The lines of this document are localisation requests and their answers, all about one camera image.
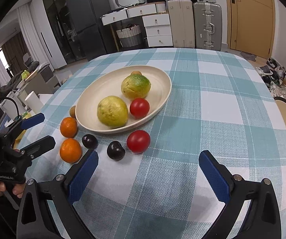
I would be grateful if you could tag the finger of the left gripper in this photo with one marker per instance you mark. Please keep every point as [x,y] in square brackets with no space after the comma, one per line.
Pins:
[21,124]
[37,148]

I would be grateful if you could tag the dark plum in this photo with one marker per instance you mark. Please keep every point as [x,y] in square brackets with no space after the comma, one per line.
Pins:
[89,141]
[115,151]

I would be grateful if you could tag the wooden door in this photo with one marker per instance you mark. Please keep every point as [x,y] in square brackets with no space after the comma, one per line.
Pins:
[251,25]

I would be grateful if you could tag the yellow guava near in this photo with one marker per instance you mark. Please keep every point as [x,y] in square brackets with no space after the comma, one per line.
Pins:
[112,111]

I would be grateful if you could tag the red tomato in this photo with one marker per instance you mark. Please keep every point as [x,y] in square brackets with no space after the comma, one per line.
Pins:
[139,108]
[138,141]

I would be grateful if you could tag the cream oval plate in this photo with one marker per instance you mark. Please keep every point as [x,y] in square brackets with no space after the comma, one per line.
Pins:
[110,85]

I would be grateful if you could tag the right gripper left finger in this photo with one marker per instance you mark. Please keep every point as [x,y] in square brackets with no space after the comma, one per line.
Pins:
[35,219]

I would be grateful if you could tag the red tomato in plate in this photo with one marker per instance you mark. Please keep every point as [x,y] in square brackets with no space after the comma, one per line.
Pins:
[139,108]

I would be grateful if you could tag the woven laundry basket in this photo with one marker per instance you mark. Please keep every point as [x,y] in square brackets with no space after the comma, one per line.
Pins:
[130,36]

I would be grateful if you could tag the white drawer desk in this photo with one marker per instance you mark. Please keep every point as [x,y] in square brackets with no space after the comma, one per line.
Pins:
[155,18]

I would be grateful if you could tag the silver aluminium suitcase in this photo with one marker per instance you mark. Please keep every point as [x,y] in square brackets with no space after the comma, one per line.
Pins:
[208,25]

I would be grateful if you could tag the brown longan in plate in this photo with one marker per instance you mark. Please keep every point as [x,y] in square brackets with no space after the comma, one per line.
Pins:
[136,73]

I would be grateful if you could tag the person's left hand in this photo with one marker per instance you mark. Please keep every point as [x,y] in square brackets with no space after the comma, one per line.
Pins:
[17,190]

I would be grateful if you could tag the orange mandarin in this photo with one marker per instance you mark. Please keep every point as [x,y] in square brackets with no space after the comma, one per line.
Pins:
[68,127]
[70,151]

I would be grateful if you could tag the white cylinder bin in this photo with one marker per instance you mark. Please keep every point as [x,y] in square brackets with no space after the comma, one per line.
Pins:
[33,101]

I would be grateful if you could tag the beige suitcase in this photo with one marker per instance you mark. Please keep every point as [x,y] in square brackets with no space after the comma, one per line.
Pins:
[182,23]

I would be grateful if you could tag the brown longan on table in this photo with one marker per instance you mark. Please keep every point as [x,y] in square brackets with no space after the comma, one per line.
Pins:
[72,112]

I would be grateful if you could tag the black refrigerator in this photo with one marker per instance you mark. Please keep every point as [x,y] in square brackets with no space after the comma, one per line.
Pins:
[95,38]

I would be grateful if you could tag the yellow-green guava far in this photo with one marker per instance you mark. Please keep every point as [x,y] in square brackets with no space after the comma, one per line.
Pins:
[135,86]

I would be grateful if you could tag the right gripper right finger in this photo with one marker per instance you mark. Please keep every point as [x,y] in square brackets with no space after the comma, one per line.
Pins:
[262,219]

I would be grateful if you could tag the teal plaid tablecloth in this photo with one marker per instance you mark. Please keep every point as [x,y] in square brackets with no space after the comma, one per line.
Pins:
[218,103]

